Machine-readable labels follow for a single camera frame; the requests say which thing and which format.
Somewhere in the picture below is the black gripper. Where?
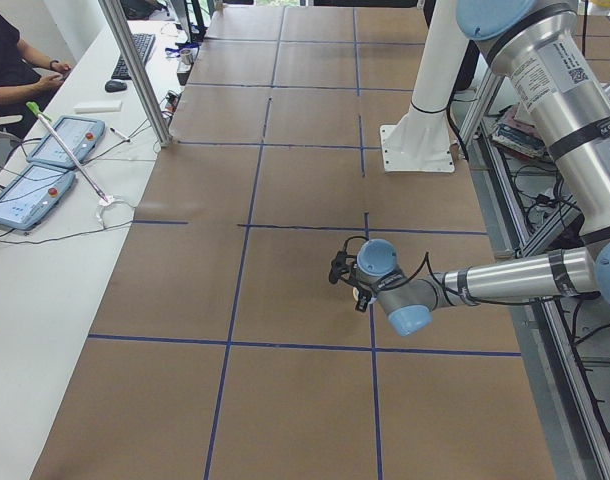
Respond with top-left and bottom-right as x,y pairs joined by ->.
346,264 -> 376,313

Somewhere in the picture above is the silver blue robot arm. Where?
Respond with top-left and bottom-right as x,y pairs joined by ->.
329,1 -> 610,336

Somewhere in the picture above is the stack of books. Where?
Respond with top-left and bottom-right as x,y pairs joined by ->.
490,104 -> 549,159

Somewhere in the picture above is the metal cup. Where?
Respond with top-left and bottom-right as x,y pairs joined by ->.
179,48 -> 194,66

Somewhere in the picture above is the black marker pen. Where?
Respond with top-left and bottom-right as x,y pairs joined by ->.
110,127 -> 131,143

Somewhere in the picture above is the upper teach pendant tablet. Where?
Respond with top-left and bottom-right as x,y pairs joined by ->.
27,115 -> 106,169

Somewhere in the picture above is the teach pendant tablet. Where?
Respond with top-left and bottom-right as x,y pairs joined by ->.
27,115 -> 106,169
0,164 -> 76,231

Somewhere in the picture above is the black computer mouse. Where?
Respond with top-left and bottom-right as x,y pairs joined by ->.
104,79 -> 127,93

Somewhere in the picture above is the white flat box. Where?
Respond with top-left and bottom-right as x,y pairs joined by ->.
73,100 -> 123,114

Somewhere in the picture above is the black computer keyboard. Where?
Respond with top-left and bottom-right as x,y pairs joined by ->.
110,32 -> 157,81

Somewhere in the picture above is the lower teach pendant tablet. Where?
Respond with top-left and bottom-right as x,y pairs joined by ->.
0,164 -> 76,231

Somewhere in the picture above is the silver rod with green tip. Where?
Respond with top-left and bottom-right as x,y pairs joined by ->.
26,101 -> 111,205

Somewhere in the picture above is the seated person in black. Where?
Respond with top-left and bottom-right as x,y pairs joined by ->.
0,14 -> 72,138

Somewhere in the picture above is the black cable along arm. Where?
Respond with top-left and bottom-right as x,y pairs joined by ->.
342,235 -> 601,307

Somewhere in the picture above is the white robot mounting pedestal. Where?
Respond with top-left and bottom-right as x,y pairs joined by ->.
380,0 -> 468,173

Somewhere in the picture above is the black cable bundle under frame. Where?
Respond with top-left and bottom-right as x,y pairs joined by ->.
512,164 -> 586,226

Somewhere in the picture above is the aluminium frame rail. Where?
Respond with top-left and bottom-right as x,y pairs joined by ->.
456,65 -> 610,479

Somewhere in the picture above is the aluminium frame post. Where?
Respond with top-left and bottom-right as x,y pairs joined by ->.
99,0 -> 172,148

